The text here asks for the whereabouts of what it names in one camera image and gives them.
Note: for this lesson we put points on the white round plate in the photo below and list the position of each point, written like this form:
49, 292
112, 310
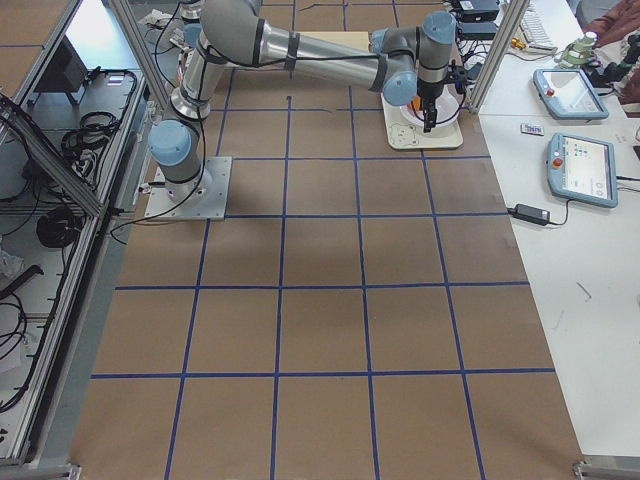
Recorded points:
447, 107

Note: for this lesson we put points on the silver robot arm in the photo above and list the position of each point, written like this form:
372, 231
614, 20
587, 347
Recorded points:
190, 13
402, 64

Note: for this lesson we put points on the teach pendant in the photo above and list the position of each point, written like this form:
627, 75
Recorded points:
568, 95
582, 169

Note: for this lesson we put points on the far teach pendant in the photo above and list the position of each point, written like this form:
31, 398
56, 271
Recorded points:
568, 95

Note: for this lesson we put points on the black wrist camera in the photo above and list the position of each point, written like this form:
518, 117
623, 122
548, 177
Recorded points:
457, 75

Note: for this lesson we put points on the white keyboard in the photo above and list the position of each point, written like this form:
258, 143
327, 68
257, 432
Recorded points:
534, 34

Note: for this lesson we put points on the cream bear tray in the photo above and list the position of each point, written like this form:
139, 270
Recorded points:
402, 135

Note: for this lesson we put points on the near teach pendant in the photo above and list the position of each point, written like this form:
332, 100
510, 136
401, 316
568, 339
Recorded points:
582, 169

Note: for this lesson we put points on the wooden cutting board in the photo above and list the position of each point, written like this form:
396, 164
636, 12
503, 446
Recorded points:
352, 39

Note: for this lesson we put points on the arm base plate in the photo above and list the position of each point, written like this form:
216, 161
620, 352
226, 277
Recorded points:
198, 199

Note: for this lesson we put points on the small printed card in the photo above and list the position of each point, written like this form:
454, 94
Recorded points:
532, 129

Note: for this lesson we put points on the black power adapter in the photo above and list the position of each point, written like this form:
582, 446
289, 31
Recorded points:
530, 214

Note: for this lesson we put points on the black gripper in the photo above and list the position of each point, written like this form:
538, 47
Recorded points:
429, 93

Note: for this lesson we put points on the orange fruit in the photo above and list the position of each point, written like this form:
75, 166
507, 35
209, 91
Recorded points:
415, 104

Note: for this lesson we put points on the aluminium frame post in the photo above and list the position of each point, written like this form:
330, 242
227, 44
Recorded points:
508, 25

